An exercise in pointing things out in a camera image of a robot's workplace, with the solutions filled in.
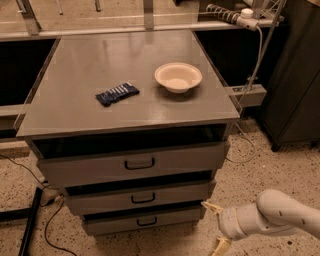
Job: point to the grey bottom drawer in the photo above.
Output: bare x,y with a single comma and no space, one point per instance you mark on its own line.
153,217

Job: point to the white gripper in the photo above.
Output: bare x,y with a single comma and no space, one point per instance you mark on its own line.
228,222

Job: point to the blue snack packet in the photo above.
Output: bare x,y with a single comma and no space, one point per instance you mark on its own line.
116,94

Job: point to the grey drawer cabinet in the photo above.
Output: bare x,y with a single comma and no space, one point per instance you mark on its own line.
65,119

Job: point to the grey top drawer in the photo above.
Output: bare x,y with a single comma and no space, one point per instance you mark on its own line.
127,165

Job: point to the grey metal rail bracket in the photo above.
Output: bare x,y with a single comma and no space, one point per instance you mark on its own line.
243,98

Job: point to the black metal floor frame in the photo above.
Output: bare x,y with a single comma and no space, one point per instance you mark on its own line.
28,214

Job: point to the grey middle drawer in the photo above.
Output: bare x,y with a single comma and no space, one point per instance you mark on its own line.
140,197

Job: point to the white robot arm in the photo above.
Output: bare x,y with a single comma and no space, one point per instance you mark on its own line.
273,214

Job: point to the dark side cabinet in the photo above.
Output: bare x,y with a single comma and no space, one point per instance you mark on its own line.
290,112

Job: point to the white power strip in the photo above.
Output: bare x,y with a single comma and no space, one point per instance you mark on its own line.
243,19

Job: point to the grey drawer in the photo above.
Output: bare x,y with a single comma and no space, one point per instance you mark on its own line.
140,197
127,165
153,217

